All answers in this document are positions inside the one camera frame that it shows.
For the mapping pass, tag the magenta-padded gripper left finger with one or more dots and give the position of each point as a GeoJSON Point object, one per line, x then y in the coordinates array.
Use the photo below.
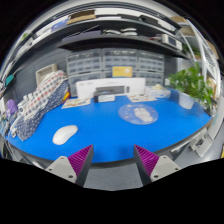
{"type": "Point", "coordinates": [63, 168]}

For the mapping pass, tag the white grey computer mouse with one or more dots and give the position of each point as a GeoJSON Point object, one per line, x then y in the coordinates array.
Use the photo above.
{"type": "Point", "coordinates": [65, 134]}

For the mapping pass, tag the white keyboard packaging box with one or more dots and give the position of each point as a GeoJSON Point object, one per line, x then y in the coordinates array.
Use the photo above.
{"type": "Point", "coordinates": [86, 88]}

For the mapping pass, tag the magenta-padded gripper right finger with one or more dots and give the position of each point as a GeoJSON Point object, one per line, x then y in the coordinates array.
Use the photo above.
{"type": "Point", "coordinates": [163, 168]}

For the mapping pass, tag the white woven basket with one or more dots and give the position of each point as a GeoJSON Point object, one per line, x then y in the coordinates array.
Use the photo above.
{"type": "Point", "coordinates": [46, 72]}

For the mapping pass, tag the small black cardboard box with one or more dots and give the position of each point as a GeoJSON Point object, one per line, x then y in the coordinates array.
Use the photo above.
{"type": "Point", "coordinates": [106, 97]}

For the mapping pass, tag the white wall socket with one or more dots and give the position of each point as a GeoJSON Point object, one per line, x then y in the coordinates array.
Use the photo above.
{"type": "Point", "coordinates": [167, 81]}

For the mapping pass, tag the purple toy figure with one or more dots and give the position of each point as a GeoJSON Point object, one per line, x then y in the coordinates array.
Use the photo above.
{"type": "Point", "coordinates": [11, 106]}

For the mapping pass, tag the small yellow object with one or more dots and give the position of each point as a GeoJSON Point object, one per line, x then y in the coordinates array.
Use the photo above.
{"type": "Point", "coordinates": [66, 96]}

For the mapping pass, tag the white blue tissue box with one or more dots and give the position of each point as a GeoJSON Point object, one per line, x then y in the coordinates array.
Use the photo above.
{"type": "Point", "coordinates": [158, 91]}

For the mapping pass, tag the red blue checkered cloth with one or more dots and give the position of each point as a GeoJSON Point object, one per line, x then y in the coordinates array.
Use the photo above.
{"type": "Point", "coordinates": [43, 95]}

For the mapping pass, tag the teal wall-mounted tool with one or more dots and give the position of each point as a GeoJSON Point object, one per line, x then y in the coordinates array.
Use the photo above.
{"type": "Point", "coordinates": [9, 80]}

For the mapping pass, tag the green potted plant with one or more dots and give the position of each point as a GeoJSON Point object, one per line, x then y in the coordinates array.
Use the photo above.
{"type": "Point", "coordinates": [190, 81]}

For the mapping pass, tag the navy polka dot cloth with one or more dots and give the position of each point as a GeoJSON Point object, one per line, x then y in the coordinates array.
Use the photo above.
{"type": "Point", "coordinates": [29, 128]}

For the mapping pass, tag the round blue printed mouse pad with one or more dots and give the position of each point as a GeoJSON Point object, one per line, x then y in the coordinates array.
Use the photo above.
{"type": "Point", "coordinates": [138, 114]}

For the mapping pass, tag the yellow and blue card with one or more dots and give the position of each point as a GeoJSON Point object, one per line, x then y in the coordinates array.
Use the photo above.
{"type": "Point", "coordinates": [122, 71]}

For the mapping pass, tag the small colourful sticker sheet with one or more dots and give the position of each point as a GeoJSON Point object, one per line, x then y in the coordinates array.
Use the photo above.
{"type": "Point", "coordinates": [76, 103]}

